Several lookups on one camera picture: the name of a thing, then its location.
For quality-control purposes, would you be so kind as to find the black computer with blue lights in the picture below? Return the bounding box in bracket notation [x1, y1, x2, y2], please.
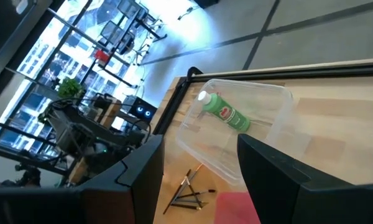
[124, 95, 159, 122]

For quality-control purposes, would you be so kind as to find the red box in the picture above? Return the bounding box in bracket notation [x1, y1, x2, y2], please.
[94, 49, 110, 65]

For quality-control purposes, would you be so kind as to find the thin dark paintbrush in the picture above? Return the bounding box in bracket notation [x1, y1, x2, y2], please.
[175, 189, 217, 200]
[173, 204, 202, 211]
[184, 175, 204, 210]
[172, 169, 192, 200]
[170, 200, 210, 207]

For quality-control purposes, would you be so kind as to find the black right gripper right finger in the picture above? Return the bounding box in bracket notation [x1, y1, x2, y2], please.
[237, 133, 313, 224]

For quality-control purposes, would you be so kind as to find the black background desk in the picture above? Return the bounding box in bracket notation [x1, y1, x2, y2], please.
[80, 0, 168, 90]

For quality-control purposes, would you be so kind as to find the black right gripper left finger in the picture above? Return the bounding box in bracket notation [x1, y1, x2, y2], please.
[77, 134, 165, 224]

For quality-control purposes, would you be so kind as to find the thin paintbrush with orange tip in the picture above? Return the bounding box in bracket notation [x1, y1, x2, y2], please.
[162, 163, 205, 215]

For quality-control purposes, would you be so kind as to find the clear plastic bin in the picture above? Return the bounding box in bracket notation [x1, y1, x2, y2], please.
[175, 78, 295, 187]

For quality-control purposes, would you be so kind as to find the green leafy plant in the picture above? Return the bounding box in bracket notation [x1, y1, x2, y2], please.
[56, 77, 85, 100]

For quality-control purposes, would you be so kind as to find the translucent pink plastic bin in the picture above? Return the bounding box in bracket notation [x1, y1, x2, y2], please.
[213, 191, 262, 224]

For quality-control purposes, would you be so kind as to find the green paint bottle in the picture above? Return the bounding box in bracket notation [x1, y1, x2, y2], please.
[197, 90, 252, 133]

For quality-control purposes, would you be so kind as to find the black floor box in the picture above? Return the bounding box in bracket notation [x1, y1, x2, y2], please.
[193, 0, 220, 9]

